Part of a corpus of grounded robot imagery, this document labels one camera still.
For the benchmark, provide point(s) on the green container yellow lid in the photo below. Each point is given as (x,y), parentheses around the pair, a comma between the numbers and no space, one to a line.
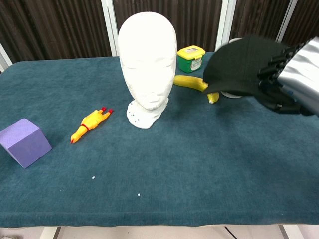
(190,62)

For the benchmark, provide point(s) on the white frame post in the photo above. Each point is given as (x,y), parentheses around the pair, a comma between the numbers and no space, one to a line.
(5,58)
(109,27)
(286,20)
(225,22)

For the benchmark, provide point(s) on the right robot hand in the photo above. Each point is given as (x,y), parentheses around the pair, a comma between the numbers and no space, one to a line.
(299,72)

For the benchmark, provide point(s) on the blue table cloth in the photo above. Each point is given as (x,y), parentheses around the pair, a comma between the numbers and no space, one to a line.
(174,161)

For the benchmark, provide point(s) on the black baseball cap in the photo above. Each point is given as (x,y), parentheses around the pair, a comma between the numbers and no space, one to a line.
(236,64)

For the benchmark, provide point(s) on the yellow banana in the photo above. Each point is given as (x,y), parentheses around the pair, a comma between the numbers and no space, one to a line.
(189,82)

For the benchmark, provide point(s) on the white foam mannequin head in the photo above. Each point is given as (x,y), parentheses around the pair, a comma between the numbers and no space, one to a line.
(147,62)

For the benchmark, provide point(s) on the white round bowl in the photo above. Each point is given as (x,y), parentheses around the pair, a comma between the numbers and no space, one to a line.
(231,95)

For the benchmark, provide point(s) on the yellow rubber chicken toy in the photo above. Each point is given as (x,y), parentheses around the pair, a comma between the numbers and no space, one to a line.
(91,122)

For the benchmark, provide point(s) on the white table leg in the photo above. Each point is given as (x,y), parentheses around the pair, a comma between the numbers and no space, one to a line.
(289,232)
(49,233)

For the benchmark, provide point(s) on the purple foam cube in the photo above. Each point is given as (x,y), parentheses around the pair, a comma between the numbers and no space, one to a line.
(25,142)

